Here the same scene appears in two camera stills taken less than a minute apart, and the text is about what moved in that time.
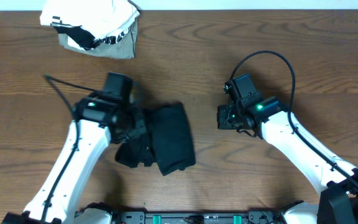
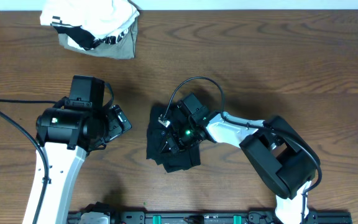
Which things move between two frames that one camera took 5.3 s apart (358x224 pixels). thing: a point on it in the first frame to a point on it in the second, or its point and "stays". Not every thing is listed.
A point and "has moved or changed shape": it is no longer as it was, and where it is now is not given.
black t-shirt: [167, 141] has moved or changed shape
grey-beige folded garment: [124, 48] stays
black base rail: [196, 217] stays
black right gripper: [223, 122] to [170, 138]
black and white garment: [84, 38] stays
